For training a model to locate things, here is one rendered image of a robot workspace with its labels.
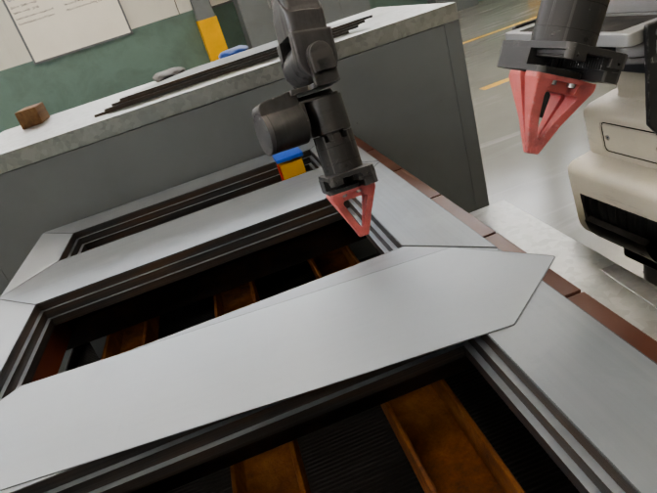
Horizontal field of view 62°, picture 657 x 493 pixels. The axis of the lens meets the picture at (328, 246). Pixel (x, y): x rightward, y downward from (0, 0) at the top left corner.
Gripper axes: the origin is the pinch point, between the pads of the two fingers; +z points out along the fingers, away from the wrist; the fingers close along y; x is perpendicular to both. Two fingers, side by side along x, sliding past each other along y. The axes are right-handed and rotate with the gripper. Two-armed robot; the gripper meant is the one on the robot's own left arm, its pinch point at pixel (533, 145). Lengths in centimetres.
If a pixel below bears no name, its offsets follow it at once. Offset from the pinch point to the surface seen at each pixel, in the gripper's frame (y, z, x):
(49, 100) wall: -916, 123, -176
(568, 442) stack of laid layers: 19.1, 19.5, -4.6
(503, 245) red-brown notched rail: -11.8, 14.3, 9.5
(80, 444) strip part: -4, 36, -40
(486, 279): -1.9, 15.2, 0.5
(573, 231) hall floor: -127, 44, 134
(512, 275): -0.6, 14.1, 2.7
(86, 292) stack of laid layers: -46, 39, -43
